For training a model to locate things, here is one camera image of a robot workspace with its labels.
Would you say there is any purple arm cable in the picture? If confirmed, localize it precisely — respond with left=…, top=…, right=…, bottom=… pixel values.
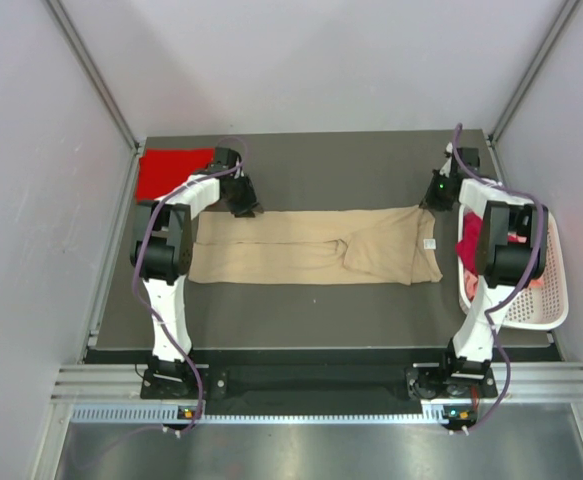
left=129, top=137, right=252, bottom=434
left=450, top=123, right=547, bottom=434

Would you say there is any white plastic laundry basket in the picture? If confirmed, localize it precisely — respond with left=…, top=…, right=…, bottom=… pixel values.
left=457, top=199, right=571, bottom=332

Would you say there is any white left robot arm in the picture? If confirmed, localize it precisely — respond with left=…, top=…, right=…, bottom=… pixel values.
left=130, top=146, right=259, bottom=399

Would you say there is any pink t shirt in basket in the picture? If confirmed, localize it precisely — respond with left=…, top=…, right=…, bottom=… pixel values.
left=463, top=234, right=547, bottom=304

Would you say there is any aluminium frame rail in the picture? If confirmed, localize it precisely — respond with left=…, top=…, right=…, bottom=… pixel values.
left=51, top=362, right=583, bottom=404

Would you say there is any folded red t shirt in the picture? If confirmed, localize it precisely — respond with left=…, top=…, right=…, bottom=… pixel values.
left=135, top=148, right=214, bottom=201

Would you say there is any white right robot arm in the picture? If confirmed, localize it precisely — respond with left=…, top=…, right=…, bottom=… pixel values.
left=421, top=143, right=549, bottom=396

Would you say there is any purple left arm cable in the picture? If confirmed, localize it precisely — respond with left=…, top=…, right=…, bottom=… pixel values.
left=129, top=137, right=252, bottom=434

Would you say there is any beige t shirt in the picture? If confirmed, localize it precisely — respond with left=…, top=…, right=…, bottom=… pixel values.
left=189, top=206, right=442, bottom=285

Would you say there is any aluminium corner post left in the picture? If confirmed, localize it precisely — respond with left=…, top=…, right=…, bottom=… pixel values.
left=41, top=0, right=140, bottom=151

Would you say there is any aluminium corner post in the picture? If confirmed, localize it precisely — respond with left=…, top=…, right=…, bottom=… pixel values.
left=487, top=0, right=582, bottom=148
left=41, top=0, right=140, bottom=151

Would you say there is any crimson t shirt in basket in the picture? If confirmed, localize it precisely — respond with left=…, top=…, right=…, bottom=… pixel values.
left=455, top=212, right=482, bottom=275

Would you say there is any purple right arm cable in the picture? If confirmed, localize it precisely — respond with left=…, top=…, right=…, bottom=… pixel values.
left=450, top=123, right=547, bottom=434

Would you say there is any slotted grey cable duct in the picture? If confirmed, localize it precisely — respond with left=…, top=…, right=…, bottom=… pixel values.
left=70, top=402, right=477, bottom=426

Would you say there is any aluminium corner post right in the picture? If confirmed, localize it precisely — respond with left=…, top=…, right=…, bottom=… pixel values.
left=487, top=0, right=582, bottom=148

